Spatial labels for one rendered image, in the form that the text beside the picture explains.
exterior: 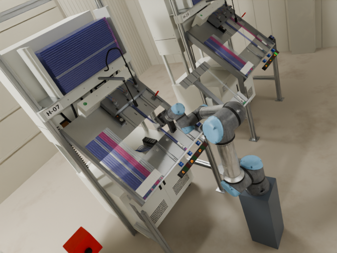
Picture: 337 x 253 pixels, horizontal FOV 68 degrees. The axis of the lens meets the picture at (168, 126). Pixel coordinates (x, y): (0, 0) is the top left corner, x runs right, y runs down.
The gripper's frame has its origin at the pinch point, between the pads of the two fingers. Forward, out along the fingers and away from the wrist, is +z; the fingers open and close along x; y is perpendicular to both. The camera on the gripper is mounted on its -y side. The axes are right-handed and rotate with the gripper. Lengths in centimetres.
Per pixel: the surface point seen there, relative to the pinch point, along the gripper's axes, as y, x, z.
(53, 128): 46, 51, 10
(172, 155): -19.7, 10.0, -4.4
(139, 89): 29.9, -11.5, 2.3
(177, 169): -41, -7, 41
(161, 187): -40, 16, 40
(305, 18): -40, -287, 10
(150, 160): -11.1, 23.4, -2.0
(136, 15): 171, -267, 231
